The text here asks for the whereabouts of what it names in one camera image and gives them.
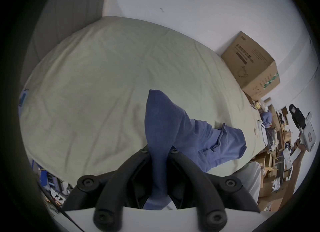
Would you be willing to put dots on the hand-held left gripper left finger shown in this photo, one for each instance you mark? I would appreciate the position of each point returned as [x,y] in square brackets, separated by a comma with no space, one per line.
[117,183]

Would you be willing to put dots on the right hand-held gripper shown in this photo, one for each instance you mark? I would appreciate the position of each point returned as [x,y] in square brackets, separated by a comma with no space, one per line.
[309,133]

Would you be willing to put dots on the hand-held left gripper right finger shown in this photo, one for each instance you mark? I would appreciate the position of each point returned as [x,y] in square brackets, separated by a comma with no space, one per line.
[200,181]

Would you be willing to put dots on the blue shirt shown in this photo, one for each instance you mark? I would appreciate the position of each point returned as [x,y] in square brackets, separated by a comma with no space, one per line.
[170,130]

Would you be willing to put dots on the person's right forearm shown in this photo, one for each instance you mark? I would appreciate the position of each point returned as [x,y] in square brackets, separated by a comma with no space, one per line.
[292,178]

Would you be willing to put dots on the person's right hand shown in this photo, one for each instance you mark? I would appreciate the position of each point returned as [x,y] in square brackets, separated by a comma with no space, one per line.
[298,147]

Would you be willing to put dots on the large brown carton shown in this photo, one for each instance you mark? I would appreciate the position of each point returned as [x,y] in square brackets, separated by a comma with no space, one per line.
[255,68]

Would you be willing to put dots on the pile of cartons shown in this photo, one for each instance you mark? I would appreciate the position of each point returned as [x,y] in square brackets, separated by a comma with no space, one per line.
[267,173]

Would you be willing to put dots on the bed with beige sheet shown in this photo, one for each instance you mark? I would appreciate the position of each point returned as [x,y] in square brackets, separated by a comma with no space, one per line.
[105,88]

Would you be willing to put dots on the grey padded headboard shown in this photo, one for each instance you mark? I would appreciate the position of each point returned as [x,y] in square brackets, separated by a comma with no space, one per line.
[62,20]

